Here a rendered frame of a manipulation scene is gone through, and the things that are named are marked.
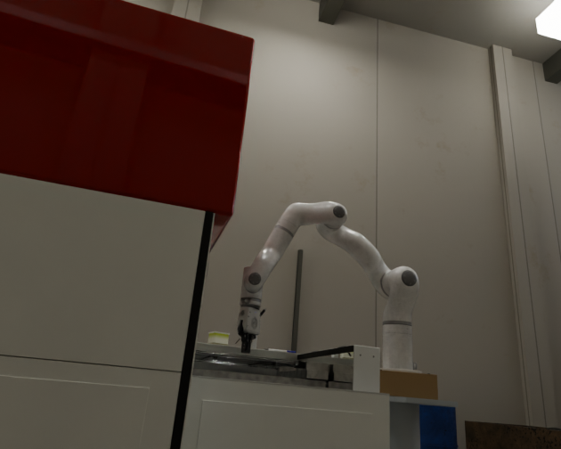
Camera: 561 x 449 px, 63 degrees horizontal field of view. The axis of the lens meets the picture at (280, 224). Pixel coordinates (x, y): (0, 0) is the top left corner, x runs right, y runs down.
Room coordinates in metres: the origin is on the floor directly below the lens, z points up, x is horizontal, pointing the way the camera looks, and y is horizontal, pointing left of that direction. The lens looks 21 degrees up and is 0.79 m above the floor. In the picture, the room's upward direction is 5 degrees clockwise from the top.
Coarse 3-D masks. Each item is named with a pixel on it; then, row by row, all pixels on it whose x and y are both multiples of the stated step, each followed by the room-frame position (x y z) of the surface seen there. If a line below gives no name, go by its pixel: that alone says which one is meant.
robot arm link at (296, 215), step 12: (300, 204) 1.79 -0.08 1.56; (312, 204) 1.79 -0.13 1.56; (324, 204) 1.75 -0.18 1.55; (336, 204) 1.73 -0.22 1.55; (288, 216) 1.77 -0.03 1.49; (300, 216) 1.78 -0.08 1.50; (312, 216) 1.78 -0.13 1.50; (324, 216) 1.75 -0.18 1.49; (336, 216) 1.73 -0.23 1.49; (288, 228) 1.77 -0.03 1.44; (336, 228) 1.81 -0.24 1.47
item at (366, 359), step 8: (360, 352) 1.51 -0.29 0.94; (368, 352) 1.51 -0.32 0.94; (376, 352) 1.52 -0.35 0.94; (360, 360) 1.51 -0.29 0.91; (368, 360) 1.51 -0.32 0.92; (376, 360) 1.52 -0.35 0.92; (360, 368) 1.51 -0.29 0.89; (368, 368) 1.51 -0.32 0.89; (376, 368) 1.52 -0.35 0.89; (360, 376) 1.51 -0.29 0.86; (368, 376) 1.52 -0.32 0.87; (376, 376) 1.52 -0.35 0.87; (360, 384) 1.51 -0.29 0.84; (368, 384) 1.52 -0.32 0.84; (376, 384) 1.52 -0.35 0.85
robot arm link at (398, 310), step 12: (384, 276) 1.90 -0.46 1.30; (396, 276) 1.79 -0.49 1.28; (408, 276) 1.78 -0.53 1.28; (384, 288) 1.90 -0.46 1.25; (396, 288) 1.80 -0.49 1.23; (408, 288) 1.79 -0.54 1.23; (396, 300) 1.83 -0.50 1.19; (408, 300) 1.83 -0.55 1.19; (384, 312) 1.89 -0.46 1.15; (396, 312) 1.85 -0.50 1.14; (408, 312) 1.85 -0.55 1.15; (408, 324) 1.86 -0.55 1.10
